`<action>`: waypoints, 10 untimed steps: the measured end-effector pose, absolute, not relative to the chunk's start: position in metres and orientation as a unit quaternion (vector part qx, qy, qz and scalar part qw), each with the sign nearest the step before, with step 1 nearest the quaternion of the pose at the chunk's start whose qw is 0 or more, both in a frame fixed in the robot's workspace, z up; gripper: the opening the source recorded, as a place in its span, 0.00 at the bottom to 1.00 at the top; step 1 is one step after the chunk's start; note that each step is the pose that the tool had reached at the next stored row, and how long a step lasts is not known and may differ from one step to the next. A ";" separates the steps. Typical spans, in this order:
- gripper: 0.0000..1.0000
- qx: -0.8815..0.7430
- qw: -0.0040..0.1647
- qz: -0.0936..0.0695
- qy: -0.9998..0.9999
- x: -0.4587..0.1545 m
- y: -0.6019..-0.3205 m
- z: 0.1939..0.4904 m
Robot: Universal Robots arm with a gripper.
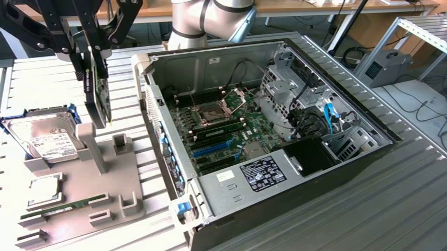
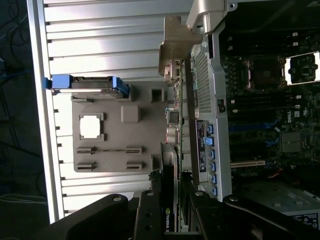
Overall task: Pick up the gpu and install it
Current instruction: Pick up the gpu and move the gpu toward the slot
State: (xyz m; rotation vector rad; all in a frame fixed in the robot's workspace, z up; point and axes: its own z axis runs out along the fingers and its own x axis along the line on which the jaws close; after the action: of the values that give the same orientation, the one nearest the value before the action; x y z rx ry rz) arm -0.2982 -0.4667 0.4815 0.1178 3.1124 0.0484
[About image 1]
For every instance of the silver CPU chip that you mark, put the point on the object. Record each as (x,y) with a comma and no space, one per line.
(43,189)

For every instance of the grey parts rack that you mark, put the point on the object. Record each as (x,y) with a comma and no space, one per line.
(80,188)

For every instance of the silver hard disk drive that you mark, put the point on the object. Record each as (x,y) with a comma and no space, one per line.
(74,112)

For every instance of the aluminium frame table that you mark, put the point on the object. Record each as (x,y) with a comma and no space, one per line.
(422,30)

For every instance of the black stand pole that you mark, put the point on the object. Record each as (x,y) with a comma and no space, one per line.
(354,17)

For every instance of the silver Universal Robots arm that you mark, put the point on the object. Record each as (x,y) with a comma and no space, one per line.
(188,21)

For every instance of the blue expansion slot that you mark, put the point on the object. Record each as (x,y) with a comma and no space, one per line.
(210,151)

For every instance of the green RAM stick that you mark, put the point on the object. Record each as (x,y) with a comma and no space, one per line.
(83,202)
(212,132)

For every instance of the thin locking lever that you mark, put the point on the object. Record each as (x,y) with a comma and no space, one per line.
(192,102)

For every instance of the grey power supply unit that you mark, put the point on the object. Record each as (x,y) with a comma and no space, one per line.
(227,198)

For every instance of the metal socket cover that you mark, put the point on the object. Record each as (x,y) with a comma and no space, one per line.
(238,92)

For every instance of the CPU socket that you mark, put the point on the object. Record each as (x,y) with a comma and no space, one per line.
(211,115)

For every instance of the silver chipset heatsink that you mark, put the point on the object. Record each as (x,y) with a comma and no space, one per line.
(254,150)

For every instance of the silver disk bay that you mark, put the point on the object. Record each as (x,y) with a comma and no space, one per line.
(348,138)

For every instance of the green motherboard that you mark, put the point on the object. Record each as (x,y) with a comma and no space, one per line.
(251,125)

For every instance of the open black PC case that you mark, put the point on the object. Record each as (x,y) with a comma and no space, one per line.
(279,209)

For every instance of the Nvidia graphics card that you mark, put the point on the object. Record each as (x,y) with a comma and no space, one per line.
(96,104)

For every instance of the grey control box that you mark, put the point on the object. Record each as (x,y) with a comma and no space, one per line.
(385,69)

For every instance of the silver drive cage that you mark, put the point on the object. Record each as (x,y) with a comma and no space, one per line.
(279,86)

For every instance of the silver hard disk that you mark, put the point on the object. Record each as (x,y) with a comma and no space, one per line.
(42,136)

